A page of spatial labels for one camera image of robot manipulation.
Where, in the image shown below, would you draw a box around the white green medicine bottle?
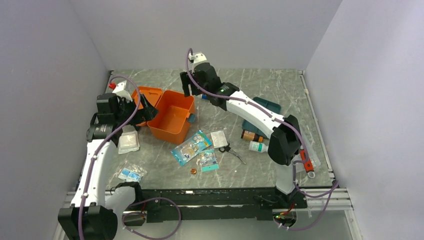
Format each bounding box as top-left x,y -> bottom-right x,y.
248,141 -> 269,153

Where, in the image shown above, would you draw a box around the clear zip bag white pads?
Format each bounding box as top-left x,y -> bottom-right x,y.
210,130 -> 228,149

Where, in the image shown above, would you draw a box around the blue cotton swab pack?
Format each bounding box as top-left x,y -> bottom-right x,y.
171,130 -> 212,167

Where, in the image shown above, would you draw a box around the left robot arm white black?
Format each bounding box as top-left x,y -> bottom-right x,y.
57,93 -> 158,240

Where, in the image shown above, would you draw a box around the white gauze pack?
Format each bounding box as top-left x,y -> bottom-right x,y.
118,130 -> 140,155

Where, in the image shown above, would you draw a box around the clear plastic case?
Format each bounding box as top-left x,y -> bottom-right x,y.
296,131 -> 321,176

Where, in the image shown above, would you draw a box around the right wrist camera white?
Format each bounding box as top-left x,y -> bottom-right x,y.
188,52 -> 208,72

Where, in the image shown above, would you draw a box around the orange medicine box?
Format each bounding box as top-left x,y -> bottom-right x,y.
135,86 -> 196,145

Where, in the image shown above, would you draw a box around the red handled adjustable wrench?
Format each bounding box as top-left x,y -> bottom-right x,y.
299,149 -> 316,179

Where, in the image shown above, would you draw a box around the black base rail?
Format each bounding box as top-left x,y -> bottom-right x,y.
124,187 -> 308,223

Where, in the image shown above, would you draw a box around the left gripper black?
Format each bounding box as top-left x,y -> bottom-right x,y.
114,93 -> 158,127

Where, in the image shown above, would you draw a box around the small teal bandage pack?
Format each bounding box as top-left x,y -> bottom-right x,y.
198,148 -> 219,172

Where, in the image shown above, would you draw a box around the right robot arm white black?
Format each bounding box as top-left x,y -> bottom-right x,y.
179,62 -> 307,208

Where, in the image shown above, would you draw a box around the teal plastic tray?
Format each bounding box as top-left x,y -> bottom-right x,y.
241,96 -> 282,139

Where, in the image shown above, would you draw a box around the clear bag blue packets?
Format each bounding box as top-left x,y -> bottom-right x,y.
116,160 -> 147,183

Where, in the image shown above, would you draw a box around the black handled scissors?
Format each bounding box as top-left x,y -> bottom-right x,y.
218,143 -> 247,165

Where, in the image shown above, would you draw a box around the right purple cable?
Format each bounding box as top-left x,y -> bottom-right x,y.
185,48 -> 340,232

